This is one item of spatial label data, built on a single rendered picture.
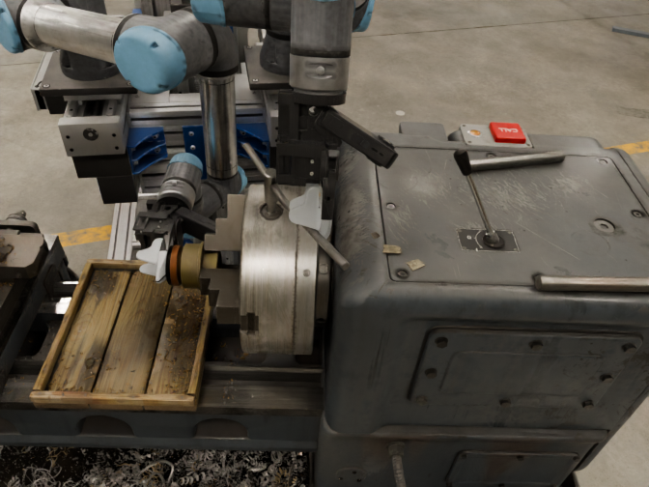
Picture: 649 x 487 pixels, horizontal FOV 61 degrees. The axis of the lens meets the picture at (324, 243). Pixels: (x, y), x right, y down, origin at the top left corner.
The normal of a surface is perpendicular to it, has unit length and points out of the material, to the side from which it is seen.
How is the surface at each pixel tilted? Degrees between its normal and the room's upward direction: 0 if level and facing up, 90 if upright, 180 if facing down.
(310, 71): 71
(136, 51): 89
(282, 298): 61
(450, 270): 0
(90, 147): 90
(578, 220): 0
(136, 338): 0
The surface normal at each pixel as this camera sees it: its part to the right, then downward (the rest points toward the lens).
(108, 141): 0.18, 0.68
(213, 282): 0.06, -0.83
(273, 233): 0.06, -0.40
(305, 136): 0.03, 0.41
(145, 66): -0.43, 0.59
